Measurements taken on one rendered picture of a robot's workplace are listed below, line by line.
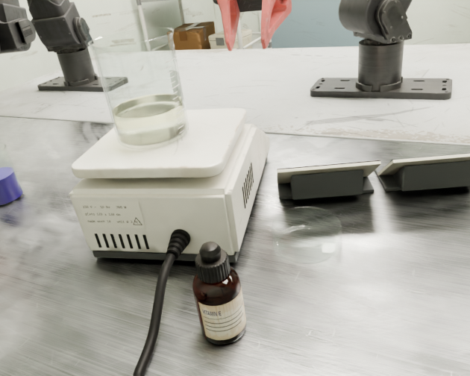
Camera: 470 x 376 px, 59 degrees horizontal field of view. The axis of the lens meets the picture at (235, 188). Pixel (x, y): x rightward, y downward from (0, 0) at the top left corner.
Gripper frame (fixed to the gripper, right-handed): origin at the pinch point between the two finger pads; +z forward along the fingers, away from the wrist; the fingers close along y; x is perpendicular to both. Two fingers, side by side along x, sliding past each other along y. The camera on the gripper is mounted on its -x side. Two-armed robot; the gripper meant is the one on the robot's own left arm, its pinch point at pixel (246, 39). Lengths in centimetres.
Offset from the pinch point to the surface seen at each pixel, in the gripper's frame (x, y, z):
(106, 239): -3.7, -9.0, 21.7
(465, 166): 4.0, 20.0, 12.2
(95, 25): 126, -116, -119
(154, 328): -7.2, -2.3, 28.0
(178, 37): 161, -85, -137
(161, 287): -7.0, -2.3, 25.4
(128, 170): -8.1, -5.7, 17.5
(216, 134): -4.6, -0.5, 13.0
